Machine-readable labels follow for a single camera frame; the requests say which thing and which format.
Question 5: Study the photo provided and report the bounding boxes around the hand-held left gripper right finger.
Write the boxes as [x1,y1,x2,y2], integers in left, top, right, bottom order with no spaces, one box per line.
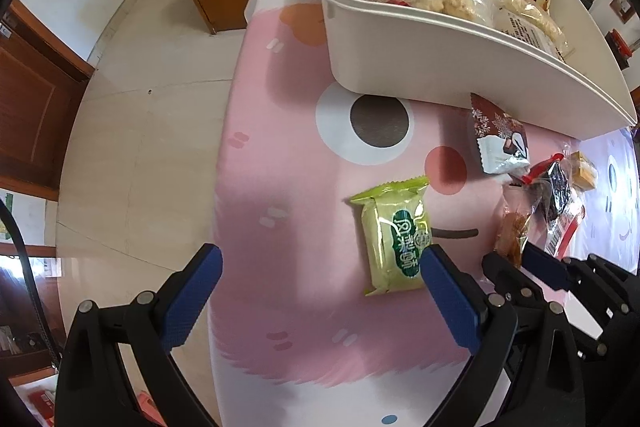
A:
[419,244,588,427]

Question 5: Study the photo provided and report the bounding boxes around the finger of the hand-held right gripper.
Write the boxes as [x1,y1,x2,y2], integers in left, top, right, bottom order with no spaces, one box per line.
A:
[521,244,640,360]
[481,253,548,308]

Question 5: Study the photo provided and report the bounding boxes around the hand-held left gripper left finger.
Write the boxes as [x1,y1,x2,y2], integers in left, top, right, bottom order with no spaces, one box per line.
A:
[55,243,223,427]

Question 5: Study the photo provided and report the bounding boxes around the clear packet with orange snack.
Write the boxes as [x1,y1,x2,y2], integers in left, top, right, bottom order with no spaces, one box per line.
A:
[494,181,543,269]

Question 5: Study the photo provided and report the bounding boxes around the green snack packet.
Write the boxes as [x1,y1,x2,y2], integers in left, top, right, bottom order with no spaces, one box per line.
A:
[348,176,435,298]

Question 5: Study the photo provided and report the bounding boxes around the white plastic storage bin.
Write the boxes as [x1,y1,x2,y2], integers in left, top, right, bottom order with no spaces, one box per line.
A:
[314,0,638,142]

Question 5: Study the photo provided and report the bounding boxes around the black red snack packet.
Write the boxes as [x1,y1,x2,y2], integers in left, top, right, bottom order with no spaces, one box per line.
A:
[520,154,586,258]

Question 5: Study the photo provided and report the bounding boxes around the small yellow snack packet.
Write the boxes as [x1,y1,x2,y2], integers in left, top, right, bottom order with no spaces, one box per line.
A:
[567,151,598,192]

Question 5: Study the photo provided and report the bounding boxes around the brown snowflake snack packet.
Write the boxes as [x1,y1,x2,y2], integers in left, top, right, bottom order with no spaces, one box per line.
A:
[467,93,531,178]

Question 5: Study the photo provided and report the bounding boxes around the wooden shelf unit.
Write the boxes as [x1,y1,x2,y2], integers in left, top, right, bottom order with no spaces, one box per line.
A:
[0,247,61,383]

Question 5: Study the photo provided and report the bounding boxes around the red box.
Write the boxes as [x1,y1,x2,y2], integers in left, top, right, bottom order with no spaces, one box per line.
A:
[27,389,58,425]

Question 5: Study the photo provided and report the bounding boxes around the pink printed tablecloth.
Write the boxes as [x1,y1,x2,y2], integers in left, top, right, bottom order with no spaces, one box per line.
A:
[207,0,640,427]

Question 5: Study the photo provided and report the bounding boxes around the beige rice cracker packet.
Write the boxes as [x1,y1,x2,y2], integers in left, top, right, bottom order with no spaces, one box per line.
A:
[492,0,571,62]

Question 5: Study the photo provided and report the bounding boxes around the brown wooden door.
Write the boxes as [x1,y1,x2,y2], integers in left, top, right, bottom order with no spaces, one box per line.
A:
[0,0,96,200]

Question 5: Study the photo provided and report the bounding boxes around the puffed rice cake packet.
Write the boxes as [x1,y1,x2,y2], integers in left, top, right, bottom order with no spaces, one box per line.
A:
[410,0,496,28]

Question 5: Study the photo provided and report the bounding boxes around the black cable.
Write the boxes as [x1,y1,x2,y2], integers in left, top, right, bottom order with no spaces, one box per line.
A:
[0,202,66,358]

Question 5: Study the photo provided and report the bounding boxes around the wooden picture frame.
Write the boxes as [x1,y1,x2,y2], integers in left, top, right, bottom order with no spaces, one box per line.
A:
[609,0,638,25]

